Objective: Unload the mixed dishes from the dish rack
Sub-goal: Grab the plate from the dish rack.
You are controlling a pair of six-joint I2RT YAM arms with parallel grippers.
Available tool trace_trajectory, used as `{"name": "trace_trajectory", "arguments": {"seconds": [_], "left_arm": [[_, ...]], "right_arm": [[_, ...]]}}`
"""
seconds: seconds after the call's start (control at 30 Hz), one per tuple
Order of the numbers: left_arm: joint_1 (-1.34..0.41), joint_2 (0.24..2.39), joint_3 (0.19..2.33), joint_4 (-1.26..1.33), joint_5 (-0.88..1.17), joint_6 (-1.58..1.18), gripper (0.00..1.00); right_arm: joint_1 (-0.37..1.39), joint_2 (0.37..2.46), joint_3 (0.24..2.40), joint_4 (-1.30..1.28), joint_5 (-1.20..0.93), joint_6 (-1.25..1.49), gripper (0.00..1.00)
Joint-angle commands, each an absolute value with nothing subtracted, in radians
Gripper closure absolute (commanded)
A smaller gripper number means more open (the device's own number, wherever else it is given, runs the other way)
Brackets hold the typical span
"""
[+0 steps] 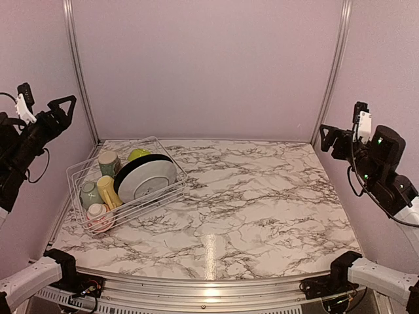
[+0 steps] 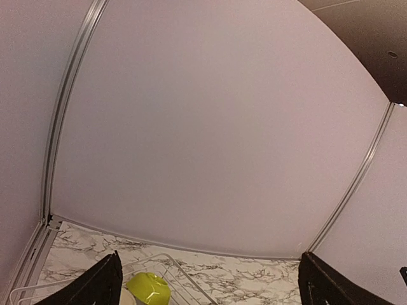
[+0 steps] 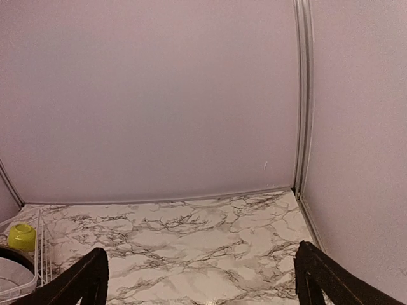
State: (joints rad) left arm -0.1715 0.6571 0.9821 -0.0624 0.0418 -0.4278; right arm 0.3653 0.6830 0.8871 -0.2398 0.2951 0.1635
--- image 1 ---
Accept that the right aluminium frame post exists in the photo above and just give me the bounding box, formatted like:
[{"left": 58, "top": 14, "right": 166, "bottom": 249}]
[{"left": 310, "top": 0, "right": 353, "bottom": 147}]

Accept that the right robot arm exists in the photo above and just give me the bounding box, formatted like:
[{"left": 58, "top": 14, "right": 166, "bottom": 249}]
[{"left": 319, "top": 124, "right": 418, "bottom": 313}]

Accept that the red teal floral plate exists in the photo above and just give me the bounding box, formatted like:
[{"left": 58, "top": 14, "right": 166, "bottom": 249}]
[{"left": 118, "top": 158, "right": 177, "bottom": 203}]

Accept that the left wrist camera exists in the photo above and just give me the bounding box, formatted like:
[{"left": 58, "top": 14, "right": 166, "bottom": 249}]
[{"left": 15, "top": 82, "right": 37, "bottom": 124}]

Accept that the front aluminium rail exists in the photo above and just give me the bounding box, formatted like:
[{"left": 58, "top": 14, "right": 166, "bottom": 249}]
[{"left": 32, "top": 266, "right": 387, "bottom": 314}]

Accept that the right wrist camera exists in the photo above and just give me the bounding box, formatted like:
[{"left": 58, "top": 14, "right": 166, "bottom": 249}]
[{"left": 352, "top": 101, "right": 372, "bottom": 144}]

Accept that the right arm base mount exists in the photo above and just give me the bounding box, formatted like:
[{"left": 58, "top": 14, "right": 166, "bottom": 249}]
[{"left": 299, "top": 275, "right": 359, "bottom": 313}]

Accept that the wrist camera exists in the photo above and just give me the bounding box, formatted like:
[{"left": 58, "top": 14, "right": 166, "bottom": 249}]
[
  {"left": 15, "top": 82, "right": 37, "bottom": 124},
  {"left": 352, "top": 101, "right": 372, "bottom": 144}
]

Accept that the green patterned tall mug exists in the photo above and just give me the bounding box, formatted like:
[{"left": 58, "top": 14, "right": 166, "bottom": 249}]
[{"left": 98, "top": 150, "right": 122, "bottom": 178}]

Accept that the left aluminium frame post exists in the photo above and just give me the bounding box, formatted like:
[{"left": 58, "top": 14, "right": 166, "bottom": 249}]
[{"left": 63, "top": 0, "right": 101, "bottom": 145}]

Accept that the yellow mug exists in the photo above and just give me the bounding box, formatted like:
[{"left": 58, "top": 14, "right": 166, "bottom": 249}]
[{"left": 97, "top": 175, "right": 123, "bottom": 210}]

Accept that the white wire dish rack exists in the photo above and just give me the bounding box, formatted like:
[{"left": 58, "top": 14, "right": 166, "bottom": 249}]
[{"left": 66, "top": 137, "right": 187, "bottom": 234}]

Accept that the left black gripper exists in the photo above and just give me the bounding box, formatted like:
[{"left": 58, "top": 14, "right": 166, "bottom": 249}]
[{"left": 8, "top": 94, "right": 75, "bottom": 175}]

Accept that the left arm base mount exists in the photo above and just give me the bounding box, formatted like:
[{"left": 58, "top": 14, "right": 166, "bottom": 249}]
[{"left": 50, "top": 272, "right": 105, "bottom": 313}]

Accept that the lime green bowl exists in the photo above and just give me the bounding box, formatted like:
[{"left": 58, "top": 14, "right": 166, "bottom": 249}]
[{"left": 128, "top": 148, "right": 151, "bottom": 162}]

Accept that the black rimmed beige plate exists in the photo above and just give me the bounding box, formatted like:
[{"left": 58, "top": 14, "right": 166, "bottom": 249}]
[{"left": 113, "top": 153, "right": 173, "bottom": 198}]

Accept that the pink white small bowl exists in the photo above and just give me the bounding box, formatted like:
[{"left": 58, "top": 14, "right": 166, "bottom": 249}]
[{"left": 86, "top": 203, "right": 115, "bottom": 234}]

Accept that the pale green cup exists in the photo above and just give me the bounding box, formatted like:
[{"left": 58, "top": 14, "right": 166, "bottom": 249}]
[{"left": 79, "top": 181, "right": 103, "bottom": 210}]

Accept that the aluminium frame post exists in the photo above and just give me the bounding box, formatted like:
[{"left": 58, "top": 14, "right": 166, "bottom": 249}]
[
  {"left": 310, "top": 0, "right": 353, "bottom": 147},
  {"left": 63, "top": 0, "right": 101, "bottom": 145}
]

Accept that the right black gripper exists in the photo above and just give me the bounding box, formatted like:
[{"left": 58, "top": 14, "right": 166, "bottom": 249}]
[{"left": 319, "top": 124, "right": 380, "bottom": 188}]

